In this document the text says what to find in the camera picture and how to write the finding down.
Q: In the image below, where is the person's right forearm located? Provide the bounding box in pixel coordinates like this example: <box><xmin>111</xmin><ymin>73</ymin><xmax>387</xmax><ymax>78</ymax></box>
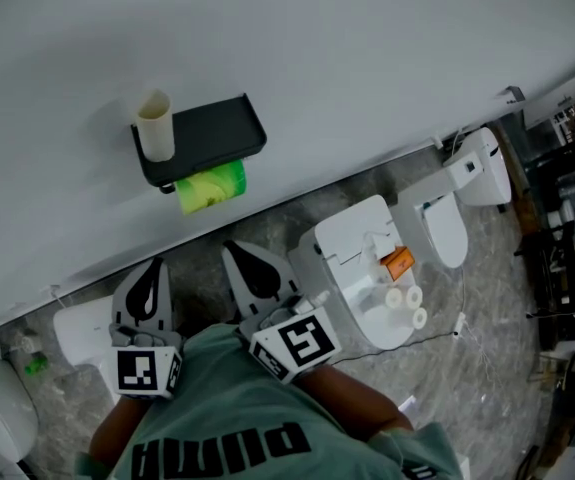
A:
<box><xmin>296</xmin><ymin>367</ymin><xmax>413</xmax><ymax>442</ymax></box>

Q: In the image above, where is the grey wall bracket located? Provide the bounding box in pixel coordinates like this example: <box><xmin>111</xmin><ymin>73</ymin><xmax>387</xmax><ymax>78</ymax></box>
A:
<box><xmin>496</xmin><ymin>85</ymin><xmax>526</xmax><ymax>107</ymax></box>

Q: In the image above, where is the white toilet with boxy tank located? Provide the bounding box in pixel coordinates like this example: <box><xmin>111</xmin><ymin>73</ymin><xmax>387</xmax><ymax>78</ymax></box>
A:
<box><xmin>52</xmin><ymin>295</ymin><xmax>118</xmax><ymax>404</ymax></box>

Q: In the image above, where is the white plastic device housing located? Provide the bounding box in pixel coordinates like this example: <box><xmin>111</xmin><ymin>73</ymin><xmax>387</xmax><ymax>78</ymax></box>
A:
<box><xmin>441</xmin><ymin>126</ymin><xmax>513</xmax><ymax>208</ymax></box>

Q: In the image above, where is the person's left forearm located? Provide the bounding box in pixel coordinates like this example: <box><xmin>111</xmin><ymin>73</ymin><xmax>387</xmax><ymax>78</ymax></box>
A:
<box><xmin>89</xmin><ymin>392</ymin><xmax>146</xmax><ymax>469</ymax></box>

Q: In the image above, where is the folded white tissue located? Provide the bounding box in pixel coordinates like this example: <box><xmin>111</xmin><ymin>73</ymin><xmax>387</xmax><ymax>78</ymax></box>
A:
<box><xmin>346</xmin><ymin>280</ymin><xmax>376</xmax><ymax>309</ymax></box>

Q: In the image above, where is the white toilet with flat lid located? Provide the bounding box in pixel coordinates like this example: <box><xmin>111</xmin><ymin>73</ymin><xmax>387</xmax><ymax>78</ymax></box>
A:
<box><xmin>287</xmin><ymin>194</ymin><xmax>426</xmax><ymax>352</ymax></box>

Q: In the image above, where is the metal water valve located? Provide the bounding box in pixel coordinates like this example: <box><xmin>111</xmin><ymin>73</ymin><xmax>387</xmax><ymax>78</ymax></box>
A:
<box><xmin>0</xmin><ymin>335</ymin><xmax>38</xmax><ymax>357</ymax></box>

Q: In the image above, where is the orange tissue box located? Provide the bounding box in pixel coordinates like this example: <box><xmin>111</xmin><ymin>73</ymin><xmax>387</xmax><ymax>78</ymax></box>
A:
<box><xmin>380</xmin><ymin>246</ymin><xmax>416</xmax><ymax>283</ymax></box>

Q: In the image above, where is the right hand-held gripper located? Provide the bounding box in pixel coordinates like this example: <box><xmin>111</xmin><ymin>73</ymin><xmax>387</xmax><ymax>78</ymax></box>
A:
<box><xmin>221</xmin><ymin>239</ymin><xmax>344</xmax><ymax>386</ymax></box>

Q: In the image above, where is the white toilet with tall tank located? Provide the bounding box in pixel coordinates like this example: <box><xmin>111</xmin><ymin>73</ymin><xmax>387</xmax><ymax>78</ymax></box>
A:
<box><xmin>391</xmin><ymin>150</ymin><xmax>486</xmax><ymax>269</ymax></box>

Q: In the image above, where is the green toilet paper roll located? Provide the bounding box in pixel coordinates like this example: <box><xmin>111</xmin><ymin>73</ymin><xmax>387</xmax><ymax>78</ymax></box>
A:
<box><xmin>175</xmin><ymin>160</ymin><xmax>248</xmax><ymax>215</ymax></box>

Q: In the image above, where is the dark equipment rack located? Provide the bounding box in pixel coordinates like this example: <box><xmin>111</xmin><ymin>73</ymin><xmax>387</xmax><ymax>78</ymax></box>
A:
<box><xmin>516</xmin><ymin>87</ymin><xmax>575</xmax><ymax>480</ymax></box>

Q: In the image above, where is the cardboard paper tube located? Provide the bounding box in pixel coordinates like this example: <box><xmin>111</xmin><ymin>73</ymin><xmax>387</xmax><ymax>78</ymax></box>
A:
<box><xmin>135</xmin><ymin>88</ymin><xmax>176</xmax><ymax>163</ymax></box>

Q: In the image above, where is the person's green t-shirt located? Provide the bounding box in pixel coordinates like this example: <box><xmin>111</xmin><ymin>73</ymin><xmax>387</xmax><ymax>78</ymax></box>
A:
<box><xmin>74</xmin><ymin>322</ymin><xmax>463</xmax><ymax>480</ymax></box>

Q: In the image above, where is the brown wooden board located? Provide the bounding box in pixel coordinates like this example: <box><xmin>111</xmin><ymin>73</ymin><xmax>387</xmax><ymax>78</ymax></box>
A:
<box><xmin>496</xmin><ymin>117</ymin><xmax>538</xmax><ymax>234</ymax></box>

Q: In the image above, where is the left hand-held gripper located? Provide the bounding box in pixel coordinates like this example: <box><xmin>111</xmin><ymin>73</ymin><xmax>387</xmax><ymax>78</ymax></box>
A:
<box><xmin>108</xmin><ymin>256</ymin><xmax>184</xmax><ymax>400</ymax></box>

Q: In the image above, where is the crumpled white tissue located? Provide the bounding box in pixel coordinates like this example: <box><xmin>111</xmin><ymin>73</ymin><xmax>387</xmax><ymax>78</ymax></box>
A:
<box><xmin>359</xmin><ymin>230</ymin><xmax>401</xmax><ymax>264</ymax></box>

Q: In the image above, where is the black wall paper holder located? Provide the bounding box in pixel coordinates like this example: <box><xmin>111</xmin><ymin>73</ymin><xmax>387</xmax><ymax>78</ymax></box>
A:
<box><xmin>130</xmin><ymin>92</ymin><xmax>268</xmax><ymax>192</ymax></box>

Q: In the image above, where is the black power cable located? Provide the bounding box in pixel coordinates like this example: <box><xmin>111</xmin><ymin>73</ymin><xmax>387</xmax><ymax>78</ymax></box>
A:
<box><xmin>341</xmin><ymin>331</ymin><xmax>458</xmax><ymax>364</ymax></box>

